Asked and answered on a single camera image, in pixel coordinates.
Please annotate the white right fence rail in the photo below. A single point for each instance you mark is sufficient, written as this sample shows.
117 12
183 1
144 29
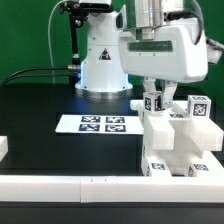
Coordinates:
215 169

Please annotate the white chair seat block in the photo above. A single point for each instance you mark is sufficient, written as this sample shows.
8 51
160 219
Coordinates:
176 153

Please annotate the small white tag cube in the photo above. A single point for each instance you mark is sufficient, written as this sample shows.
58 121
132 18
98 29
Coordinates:
199 106

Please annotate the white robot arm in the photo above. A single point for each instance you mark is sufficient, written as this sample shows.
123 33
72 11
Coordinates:
106 46

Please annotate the white block left edge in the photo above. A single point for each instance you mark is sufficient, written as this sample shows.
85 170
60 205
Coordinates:
3 147

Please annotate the white front fence rail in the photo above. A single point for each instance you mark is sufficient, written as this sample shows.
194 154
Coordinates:
19 188

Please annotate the white tag sheet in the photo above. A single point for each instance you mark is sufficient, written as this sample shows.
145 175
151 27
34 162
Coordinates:
99 124

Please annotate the white fence rail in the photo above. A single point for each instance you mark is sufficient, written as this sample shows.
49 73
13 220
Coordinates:
215 169
19 188

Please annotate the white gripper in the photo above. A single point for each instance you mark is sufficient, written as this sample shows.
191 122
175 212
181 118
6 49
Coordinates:
162 41

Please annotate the white chair back piece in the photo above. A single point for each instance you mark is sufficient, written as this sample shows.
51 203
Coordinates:
204 133

